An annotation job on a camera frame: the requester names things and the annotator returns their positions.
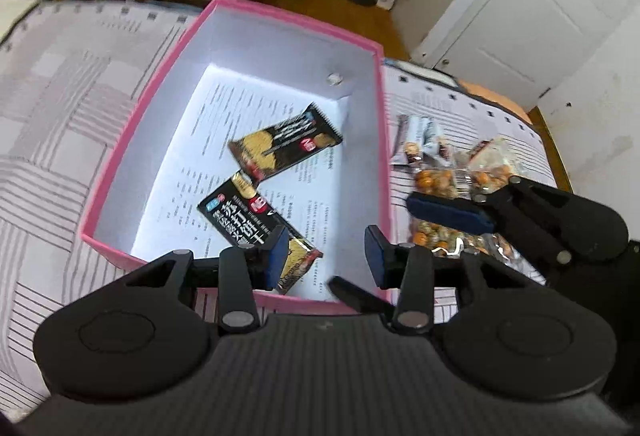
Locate clear bag coated peanuts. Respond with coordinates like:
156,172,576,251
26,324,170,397
406,169,518,263

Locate black soda cracker packet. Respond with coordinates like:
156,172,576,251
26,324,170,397
198,172,322,294

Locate small white chocolate snack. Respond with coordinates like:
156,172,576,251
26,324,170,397
390,115,439,165

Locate pink storage box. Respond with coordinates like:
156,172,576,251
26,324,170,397
80,0,390,312

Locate white door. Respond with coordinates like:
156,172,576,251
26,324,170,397
411,0,639,109

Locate patterned bed sheet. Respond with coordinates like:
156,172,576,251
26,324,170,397
1,0,553,412

